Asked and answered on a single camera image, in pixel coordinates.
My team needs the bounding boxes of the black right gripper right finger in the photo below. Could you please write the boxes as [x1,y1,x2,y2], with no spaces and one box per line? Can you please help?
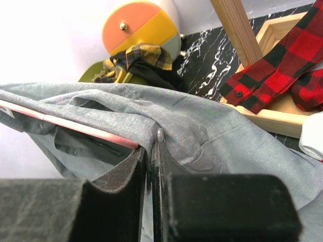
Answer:
[151,141,302,241]

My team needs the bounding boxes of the pink wire hanger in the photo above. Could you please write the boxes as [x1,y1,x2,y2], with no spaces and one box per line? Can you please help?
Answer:
[1,100,138,149]

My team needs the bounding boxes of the olive green laundry basket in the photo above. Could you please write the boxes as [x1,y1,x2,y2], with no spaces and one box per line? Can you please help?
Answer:
[78,61,148,85]

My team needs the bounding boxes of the yellow plaid shirt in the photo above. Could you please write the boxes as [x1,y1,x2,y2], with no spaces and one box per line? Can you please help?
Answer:
[92,43,173,83]

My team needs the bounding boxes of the red black plaid shirt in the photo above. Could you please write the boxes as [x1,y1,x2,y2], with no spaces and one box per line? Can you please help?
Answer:
[220,1,322,114]

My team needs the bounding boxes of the white orange cylinder container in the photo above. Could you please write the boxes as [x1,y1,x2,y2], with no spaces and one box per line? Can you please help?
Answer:
[102,0,181,60]

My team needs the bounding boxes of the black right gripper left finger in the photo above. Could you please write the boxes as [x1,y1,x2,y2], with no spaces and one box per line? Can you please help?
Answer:
[1,148,146,241]

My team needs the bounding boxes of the black garment in basket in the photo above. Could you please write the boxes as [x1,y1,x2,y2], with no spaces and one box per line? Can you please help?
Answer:
[128,60,184,91]

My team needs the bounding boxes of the white shirt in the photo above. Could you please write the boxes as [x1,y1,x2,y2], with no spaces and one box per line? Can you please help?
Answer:
[299,111,323,162]

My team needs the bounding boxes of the grey shirt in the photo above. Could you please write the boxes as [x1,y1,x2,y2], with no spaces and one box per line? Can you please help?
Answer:
[1,83,322,241]

